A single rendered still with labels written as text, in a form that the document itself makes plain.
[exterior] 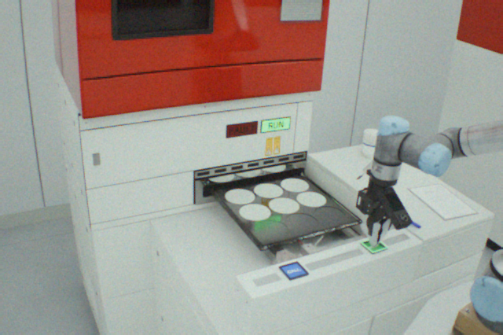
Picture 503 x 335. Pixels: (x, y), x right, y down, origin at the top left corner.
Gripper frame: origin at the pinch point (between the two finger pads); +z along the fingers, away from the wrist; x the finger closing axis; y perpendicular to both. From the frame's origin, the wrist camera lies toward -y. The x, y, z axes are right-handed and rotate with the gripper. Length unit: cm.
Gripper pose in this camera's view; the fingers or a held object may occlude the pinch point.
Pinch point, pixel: (376, 244)
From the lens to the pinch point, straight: 136.9
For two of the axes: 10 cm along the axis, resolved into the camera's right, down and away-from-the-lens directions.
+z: -0.5, 8.9, 4.5
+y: -4.5, -4.2, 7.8
